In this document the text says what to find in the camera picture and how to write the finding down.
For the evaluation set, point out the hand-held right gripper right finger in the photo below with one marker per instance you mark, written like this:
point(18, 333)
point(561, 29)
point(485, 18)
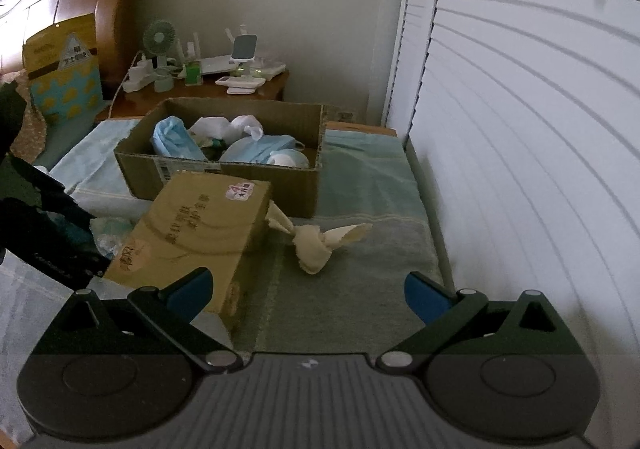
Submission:
point(425, 294)

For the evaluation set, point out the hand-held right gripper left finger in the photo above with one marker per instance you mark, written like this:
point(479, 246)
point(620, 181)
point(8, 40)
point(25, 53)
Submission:
point(192, 291)

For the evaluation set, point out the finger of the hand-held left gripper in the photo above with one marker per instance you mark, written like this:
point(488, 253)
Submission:
point(10, 119)
point(50, 191)

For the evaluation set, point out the brown tissue pack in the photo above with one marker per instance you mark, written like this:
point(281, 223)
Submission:
point(195, 229)

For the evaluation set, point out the cardboard box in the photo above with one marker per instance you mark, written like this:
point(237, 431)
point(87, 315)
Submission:
point(220, 179)

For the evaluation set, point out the cream knotted cloth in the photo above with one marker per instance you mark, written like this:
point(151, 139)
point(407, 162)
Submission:
point(320, 241)

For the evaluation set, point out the stack of blue face masks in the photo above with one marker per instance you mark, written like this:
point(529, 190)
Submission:
point(260, 149)

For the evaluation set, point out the light blue towel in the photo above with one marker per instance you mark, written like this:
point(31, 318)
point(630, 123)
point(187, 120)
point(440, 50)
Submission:
point(95, 154)

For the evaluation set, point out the yellow and blue bag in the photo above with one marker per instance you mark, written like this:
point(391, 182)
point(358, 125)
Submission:
point(62, 74)

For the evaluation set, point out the crumpled blue face mask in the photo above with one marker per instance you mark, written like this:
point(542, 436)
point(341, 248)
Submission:
point(172, 139)

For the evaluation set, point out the white power strip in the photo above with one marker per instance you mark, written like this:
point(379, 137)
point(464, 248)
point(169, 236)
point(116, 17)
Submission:
point(137, 79)

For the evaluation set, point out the white crumpled cloth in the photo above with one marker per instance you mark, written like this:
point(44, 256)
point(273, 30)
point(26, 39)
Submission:
point(222, 126)

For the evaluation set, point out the small green desk fan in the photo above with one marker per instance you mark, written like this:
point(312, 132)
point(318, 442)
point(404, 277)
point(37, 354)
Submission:
point(159, 36)

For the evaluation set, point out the wooden nightstand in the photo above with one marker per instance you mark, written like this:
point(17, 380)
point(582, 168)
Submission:
point(200, 91)

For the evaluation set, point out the small green bottle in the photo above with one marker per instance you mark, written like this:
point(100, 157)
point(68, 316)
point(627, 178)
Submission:
point(192, 74)

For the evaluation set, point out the white router with antennas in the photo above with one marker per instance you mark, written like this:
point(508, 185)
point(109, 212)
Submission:
point(215, 64)

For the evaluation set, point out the white remote control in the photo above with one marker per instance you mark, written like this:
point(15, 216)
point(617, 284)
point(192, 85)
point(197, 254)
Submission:
point(245, 88)

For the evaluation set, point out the white louvred wardrobe door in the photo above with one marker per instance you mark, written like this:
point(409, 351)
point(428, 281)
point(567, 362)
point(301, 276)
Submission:
point(525, 104)

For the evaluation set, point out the white stand with screen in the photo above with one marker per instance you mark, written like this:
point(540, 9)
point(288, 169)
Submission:
point(245, 49)

